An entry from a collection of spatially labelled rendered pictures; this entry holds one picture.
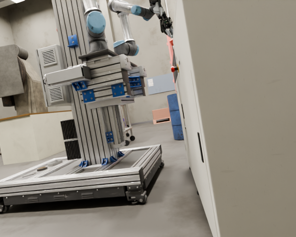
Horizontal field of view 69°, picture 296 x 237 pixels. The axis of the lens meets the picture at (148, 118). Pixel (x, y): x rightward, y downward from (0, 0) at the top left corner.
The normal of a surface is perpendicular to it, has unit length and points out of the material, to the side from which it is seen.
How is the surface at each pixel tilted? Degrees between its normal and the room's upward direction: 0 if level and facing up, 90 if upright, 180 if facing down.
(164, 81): 90
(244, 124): 90
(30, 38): 90
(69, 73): 90
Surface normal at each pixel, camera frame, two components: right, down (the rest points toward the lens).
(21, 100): 0.00, 0.04
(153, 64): -0.22, 0.08
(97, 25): 0.28, 0.12
